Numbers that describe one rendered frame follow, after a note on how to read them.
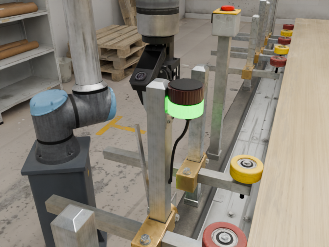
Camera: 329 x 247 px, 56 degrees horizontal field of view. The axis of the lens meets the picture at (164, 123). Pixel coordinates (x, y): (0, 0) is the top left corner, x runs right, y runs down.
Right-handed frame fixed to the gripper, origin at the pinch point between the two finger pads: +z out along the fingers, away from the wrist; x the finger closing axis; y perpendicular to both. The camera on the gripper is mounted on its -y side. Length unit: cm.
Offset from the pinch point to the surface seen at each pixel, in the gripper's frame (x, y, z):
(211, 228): -19.6, -18.4, 10.2
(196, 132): -8.2, 7.8, 5.8
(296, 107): -33, 47, 11
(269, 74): -19, 104, 19
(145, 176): -2.2, -10.8, 8.5
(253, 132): -18, 75, 39
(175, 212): -10.4, -13.3, 14.1
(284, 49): -24, 127, 11
